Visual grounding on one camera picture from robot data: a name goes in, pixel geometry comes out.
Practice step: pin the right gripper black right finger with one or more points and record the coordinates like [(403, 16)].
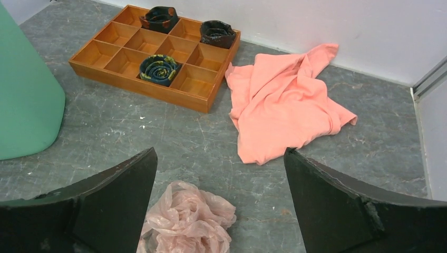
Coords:
[(338, 213)]

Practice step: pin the green plastic trash bin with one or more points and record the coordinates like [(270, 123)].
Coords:
[(32, 100)]

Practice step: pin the wooden compartment tray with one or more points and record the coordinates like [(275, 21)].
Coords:
[(113, 56)]

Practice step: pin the rolled tie with orange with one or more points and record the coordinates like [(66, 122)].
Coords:
[(160, 19)]

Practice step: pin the rolled black tie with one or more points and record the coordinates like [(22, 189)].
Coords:
[(217, 33)]

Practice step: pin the pink plastic trash bag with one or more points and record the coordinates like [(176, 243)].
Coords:
[(187, 219)]

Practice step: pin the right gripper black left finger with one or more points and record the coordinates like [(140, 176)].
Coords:
[(102, 213)]

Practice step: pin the pink cloth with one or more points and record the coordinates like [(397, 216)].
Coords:
[(279, 102)]

